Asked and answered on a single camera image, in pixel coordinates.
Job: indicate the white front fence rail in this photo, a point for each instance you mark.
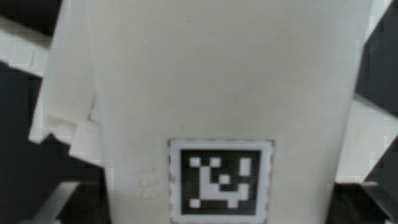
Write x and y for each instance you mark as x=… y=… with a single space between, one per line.
x=24 y=47

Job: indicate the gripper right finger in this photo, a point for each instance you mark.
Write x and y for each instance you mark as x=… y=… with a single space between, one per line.
x=362 y=205

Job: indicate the white cabinet body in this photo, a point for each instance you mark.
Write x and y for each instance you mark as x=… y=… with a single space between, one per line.
x=67 y=118

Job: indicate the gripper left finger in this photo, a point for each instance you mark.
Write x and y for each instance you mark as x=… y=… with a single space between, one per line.
x=76 y=206

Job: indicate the white box part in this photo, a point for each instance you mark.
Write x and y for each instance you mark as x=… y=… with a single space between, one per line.
x=225 y=78

